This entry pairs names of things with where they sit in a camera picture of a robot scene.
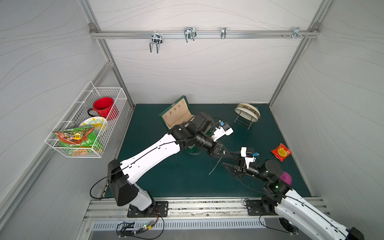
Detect silver jewelry chain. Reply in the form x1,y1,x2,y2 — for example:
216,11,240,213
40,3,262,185
208,156,223,176

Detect patterned white plate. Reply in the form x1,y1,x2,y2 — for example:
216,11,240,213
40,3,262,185
79,117,108,135

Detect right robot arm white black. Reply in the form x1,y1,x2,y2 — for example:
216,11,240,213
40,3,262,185
222,160,365,240

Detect green snack bag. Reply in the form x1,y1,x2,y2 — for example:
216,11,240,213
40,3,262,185
53,126,105,152

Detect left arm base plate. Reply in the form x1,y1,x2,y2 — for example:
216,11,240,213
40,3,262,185
127,201,169,218

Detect green jewelry box beige lining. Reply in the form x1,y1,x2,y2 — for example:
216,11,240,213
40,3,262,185
159,96,195,130

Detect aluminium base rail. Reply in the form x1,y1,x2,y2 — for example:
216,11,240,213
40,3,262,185
83,196,331,222

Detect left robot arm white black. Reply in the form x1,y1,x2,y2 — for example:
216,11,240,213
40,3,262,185
107,112,235,212

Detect white wire basket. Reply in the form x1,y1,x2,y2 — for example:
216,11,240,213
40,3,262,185
45,83,127,158

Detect aluminium top rail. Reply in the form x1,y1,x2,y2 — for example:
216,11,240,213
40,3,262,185
90,30,321,40

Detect left base cable bundle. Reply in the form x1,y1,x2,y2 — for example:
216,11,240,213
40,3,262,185
115,208,166,240

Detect purple onion toy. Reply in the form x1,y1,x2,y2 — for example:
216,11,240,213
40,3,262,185
280,172,293,186

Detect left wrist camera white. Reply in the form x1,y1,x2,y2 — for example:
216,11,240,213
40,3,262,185
211,121,234,142

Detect double metal hook left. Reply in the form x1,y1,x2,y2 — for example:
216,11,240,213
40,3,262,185
149,33,163,54

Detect round mirror on wire stand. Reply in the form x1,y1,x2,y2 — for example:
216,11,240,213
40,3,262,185
234,103,261,130

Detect right base cable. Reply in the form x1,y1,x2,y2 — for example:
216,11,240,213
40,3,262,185
242,197,300,235

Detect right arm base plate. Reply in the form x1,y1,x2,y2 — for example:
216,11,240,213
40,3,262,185
244,200,276,216

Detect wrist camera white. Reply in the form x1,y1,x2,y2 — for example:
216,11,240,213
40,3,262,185
240,147,259,169
211,121,234,142

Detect red snack packet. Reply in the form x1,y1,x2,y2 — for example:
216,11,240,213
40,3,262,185
271,143,293,162

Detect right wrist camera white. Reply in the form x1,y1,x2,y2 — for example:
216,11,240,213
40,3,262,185
240,147,259,169

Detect red mug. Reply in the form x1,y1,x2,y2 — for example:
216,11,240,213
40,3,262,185
87,97,119,120

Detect white ventilation grille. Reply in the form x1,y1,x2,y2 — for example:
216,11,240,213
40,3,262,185
92,219,266,231

